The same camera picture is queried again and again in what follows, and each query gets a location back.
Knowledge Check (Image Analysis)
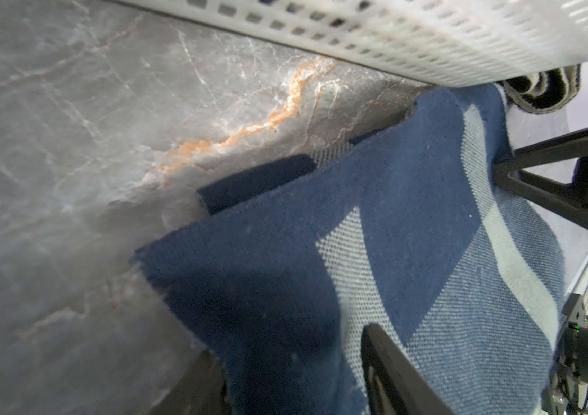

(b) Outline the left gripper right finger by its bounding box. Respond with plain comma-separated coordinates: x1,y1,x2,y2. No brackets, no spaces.
492,128,588,230

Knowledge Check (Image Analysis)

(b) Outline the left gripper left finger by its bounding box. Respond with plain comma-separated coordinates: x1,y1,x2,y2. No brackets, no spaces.
361,323,453,415

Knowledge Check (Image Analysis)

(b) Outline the small houndstooth scarf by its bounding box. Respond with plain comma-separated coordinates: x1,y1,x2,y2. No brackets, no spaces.
501,65,581,115

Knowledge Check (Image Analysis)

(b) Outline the navy blue striped scarf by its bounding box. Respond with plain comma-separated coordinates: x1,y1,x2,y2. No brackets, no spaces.
134,84,565,414

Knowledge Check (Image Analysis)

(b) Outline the white plastic perforated basket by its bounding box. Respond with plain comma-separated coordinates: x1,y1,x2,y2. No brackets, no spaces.
141,0,588,87

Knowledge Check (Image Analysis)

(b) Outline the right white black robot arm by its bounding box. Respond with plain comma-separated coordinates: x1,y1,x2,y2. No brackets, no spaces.
541,293,588,414

